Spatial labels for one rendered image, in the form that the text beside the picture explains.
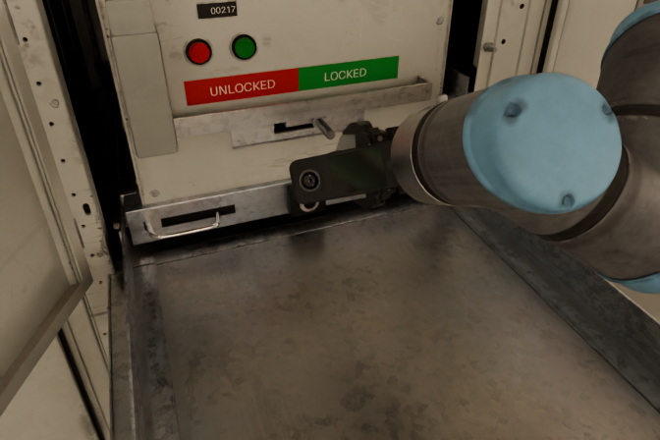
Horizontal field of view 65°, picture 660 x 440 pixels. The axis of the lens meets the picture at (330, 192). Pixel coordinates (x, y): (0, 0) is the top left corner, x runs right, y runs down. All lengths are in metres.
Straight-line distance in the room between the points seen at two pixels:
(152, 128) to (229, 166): 0.19
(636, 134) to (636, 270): 0.10
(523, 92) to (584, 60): 0.61
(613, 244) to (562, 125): 0.10
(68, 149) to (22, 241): 0.12
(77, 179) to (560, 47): 0.73
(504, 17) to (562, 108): 0.50
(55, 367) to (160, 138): 0.42
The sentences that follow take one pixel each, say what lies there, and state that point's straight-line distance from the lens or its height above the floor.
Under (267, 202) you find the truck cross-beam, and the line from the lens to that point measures 0.82.
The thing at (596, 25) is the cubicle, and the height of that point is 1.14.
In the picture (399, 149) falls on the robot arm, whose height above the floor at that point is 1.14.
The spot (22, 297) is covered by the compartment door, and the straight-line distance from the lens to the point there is 0.74.
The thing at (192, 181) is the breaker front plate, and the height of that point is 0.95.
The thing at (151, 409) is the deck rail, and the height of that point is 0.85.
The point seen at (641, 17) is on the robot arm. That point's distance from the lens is 0.52.
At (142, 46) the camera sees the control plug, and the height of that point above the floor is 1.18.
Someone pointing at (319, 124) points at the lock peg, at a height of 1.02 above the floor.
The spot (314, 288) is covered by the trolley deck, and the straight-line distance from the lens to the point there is 0.73.
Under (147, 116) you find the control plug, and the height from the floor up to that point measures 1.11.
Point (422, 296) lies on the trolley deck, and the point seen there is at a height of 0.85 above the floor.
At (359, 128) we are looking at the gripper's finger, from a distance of 0.57.
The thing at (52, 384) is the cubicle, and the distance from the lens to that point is 0.94.
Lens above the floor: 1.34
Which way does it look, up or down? 32 degrees down
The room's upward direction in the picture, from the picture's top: straight up
